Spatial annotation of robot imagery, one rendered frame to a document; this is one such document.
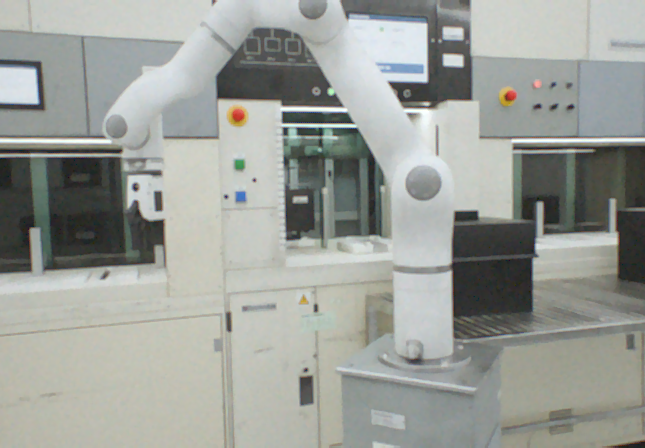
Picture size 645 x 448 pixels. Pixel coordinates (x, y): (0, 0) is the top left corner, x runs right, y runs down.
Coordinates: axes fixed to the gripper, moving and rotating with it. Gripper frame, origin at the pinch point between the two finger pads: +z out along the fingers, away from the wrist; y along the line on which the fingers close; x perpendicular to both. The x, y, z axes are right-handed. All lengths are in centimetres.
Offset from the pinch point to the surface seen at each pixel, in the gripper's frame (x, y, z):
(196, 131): 5, 45, -29
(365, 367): -48, -8, 25
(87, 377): 36, 31, 42
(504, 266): -83, 40, 12
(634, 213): -135, 90, 1
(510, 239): -85, 39, 5
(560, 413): -114, 102, 78
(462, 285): -72, 35, 17
